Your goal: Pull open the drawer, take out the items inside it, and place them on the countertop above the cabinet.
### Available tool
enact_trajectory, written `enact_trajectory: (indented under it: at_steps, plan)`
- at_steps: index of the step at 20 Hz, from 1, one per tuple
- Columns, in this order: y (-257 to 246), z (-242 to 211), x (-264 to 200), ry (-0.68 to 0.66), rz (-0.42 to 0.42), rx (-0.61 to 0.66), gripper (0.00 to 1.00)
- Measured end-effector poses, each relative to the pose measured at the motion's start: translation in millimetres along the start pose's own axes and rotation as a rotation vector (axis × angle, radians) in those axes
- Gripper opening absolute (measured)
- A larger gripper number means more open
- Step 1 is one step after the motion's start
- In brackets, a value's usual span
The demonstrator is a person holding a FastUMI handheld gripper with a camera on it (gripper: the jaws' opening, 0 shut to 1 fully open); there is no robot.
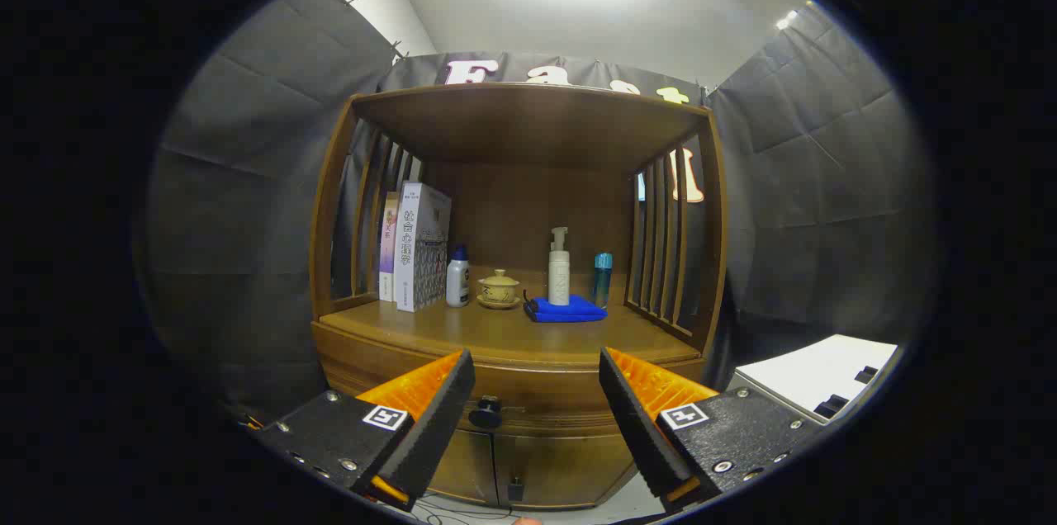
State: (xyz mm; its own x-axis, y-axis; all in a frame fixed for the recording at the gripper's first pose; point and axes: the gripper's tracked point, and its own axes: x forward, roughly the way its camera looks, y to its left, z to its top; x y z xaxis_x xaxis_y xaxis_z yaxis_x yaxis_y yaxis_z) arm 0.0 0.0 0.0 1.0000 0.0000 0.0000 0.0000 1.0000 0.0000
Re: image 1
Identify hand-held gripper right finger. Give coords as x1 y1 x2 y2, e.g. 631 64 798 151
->
598 346 827 513

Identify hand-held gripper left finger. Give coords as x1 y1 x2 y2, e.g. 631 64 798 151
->
248 348 477 513

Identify wooden drawer with black knob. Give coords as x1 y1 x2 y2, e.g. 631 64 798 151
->
318 343 707 435

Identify wooden cabinet door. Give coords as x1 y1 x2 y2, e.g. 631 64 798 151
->
429 426 500 507
494 430 641 509

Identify wooden countertop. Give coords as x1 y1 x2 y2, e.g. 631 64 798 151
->
318 294 703 365

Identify white side cabinet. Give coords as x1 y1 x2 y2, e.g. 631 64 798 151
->
731 333 899 425

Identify wooden cabinet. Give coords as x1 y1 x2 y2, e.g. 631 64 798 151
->
310 82 728 509

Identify folded blue cloth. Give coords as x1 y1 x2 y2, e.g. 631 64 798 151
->
523 292 609 324

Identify white bottle with blue cap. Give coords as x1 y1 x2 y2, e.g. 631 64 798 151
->
446 244 471 309

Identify yellow lidded teacup with saucer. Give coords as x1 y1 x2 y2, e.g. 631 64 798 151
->
476 268 523 310

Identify clear blue bottle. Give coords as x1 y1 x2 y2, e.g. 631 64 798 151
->
593 253 614 310

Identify thick white book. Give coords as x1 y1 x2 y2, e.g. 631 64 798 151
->
395 182 453 313

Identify white pump bottle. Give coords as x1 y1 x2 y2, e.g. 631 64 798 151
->
548 226 571 307

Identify thin purple book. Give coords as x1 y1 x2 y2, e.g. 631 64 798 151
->
378 192 401 303

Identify black backdrop cloth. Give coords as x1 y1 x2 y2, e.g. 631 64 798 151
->
145 0 938 427

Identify black floor cables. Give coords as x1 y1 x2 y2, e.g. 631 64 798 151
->
409 492 529 524

